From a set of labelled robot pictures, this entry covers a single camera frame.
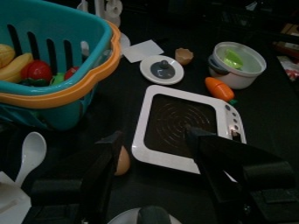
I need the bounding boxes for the yellow toy banana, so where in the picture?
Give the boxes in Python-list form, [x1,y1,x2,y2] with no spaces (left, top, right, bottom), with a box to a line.
[0,52,35,84]

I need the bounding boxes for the orange toy carrot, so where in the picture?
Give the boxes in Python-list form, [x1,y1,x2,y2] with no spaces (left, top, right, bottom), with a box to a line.
[204,76,239,106]

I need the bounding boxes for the brown toy egg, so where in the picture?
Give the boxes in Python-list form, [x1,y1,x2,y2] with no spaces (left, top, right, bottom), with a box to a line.
[114,144,132,177]

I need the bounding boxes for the white toy stove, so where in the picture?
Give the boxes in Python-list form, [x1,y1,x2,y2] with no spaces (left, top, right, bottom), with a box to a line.
[131,84,248,175]

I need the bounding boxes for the teal basket with orange rim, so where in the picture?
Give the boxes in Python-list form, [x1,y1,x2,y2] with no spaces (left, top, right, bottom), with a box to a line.
[0,0,123,131]

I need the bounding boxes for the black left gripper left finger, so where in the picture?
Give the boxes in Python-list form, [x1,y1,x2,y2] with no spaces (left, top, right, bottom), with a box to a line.
[21,129,126,224]

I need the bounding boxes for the white lid with dark knob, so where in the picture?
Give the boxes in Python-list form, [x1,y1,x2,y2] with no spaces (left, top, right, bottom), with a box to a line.
[107,205,183,224]

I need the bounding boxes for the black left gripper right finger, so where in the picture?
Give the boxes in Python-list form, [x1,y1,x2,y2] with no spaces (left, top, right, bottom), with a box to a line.
[183,126,299,224]

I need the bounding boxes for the white pot lid grey knob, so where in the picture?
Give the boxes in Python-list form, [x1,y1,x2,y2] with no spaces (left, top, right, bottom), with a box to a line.
[139,54,186,86]

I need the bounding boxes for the brown eggshell half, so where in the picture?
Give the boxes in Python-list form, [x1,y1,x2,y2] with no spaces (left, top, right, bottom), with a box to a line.
[174,47,195,66]

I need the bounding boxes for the red toy tomato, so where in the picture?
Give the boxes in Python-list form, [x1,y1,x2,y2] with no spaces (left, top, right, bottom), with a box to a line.
[20,59,53,86]

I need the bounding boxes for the white plastic spoon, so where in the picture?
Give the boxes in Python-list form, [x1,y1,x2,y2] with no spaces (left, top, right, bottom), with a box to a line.
[13,131,48,187]

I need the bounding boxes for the white toy pot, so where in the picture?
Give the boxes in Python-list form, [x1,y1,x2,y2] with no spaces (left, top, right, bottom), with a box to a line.
[207,41,267,90]

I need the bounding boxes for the green toy vegetable piece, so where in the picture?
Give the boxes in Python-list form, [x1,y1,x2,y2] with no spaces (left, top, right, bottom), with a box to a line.
[223,48,246,71]

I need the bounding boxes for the white paper card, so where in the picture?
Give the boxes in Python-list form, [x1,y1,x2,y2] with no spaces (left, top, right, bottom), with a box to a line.
[122,39,164,64]

